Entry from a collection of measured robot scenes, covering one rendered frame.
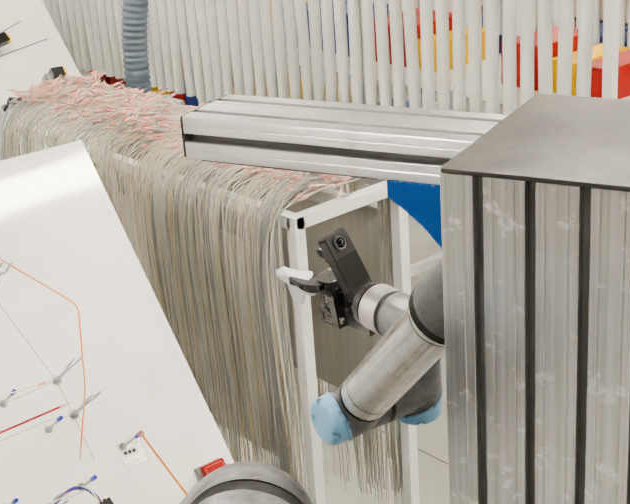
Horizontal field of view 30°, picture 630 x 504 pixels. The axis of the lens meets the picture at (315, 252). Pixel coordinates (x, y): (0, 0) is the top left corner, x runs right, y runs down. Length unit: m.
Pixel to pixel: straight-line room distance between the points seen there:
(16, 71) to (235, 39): 1.08
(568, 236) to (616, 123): 0.17
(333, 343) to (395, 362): 1.64
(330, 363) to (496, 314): 2.25
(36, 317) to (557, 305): 1.48
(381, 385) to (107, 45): 5.31
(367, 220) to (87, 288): 0.85
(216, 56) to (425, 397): 4.28
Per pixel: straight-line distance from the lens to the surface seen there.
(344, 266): 1.87
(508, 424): 1.07
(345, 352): 3.19
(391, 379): 1.61
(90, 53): 6.97
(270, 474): 1.00
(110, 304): 2.38
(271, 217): 2.63
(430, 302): 1.46
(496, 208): 0.98
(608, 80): 4.35
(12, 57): 5.44
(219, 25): 5.86
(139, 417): 2.33
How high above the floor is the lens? 2.34
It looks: 22 degrees down
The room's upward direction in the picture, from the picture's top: 4 degrees counter-clockwise
